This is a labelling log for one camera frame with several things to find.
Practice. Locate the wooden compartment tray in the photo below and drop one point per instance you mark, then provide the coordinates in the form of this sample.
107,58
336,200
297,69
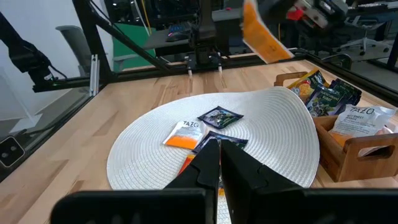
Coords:
357,165

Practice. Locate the green panel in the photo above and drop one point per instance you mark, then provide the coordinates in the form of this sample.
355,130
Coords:
130,40

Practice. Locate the black computer mouse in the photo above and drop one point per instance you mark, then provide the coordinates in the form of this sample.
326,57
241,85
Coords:
172,38

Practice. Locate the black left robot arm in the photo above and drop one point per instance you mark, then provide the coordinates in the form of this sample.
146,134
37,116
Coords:
205,31

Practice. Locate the white office chair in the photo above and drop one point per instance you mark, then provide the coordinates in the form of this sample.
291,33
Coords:
363,42

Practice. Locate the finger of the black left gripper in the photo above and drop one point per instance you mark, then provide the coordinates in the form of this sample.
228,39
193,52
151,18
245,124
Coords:
273,7

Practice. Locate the black arched bracket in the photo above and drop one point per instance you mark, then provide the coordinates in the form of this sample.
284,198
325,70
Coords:
348,63

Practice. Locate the dark grey desk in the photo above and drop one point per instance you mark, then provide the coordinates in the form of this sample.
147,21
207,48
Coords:
155,42

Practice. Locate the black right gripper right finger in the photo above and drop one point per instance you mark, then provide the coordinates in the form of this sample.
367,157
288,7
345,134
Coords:
311,208

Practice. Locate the backlit black keyboard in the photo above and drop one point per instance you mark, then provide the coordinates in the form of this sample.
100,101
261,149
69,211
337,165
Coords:
178,28

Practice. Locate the silver aluminium bracket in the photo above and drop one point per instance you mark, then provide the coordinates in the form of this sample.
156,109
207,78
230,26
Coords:
94,74

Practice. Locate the orange mango tea packet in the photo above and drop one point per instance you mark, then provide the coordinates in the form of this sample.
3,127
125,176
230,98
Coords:
186,165
306,84
264,40

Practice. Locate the white orange Tazo tea packet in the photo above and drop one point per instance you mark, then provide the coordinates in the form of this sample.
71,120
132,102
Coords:
385,130
360,123
186,135

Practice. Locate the small table-level camera box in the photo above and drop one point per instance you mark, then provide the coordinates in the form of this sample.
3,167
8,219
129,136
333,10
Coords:
11,152

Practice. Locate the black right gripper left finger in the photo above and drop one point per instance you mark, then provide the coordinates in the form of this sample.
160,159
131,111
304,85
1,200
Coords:
140,208

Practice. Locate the white round woven placemat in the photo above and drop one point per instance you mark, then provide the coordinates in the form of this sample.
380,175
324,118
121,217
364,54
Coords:
273,140

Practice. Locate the grey office chair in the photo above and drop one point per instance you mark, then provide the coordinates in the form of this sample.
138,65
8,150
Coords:
74,43

